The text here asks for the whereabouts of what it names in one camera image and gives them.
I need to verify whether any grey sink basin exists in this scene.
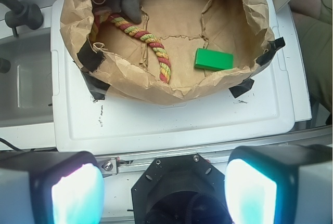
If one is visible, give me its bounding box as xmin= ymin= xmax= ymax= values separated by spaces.
xmin=1 ymin=28 xmax=53 ymax=127

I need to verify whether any green rectangular block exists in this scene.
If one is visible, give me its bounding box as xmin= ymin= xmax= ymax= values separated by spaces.
xmin=194 ymin=48 xmax=234 ymax=71

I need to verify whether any white plastic bin lid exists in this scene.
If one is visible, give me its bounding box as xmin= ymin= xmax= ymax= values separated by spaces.
xmin=51 ymin=0 xmax=312 ymax=155

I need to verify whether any brown paper bag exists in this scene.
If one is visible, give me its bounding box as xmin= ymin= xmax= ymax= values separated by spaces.
xmin=60 ymin=0 xmax=278 ymax=105

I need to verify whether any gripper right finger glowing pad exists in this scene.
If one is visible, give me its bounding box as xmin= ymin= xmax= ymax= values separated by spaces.
xmin=224 ymin=144 xmax=332 ymax=223

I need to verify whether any red yellow green rope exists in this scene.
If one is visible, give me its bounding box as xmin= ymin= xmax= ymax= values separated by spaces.
xmin=89 ymin=12 xmax=172 ymax=83

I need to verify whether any aluminium frame rail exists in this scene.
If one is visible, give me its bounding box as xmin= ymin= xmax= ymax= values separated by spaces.
xmin=95 ymin=125 xmax=332 ymax=177

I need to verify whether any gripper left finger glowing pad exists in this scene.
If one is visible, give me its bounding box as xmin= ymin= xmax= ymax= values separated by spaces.
xmin=1 ymin=151 xmax=105 ymax=223

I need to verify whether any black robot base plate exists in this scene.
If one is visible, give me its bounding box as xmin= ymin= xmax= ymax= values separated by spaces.
xmin=131 ymin=154 xmax=233 ymax=223

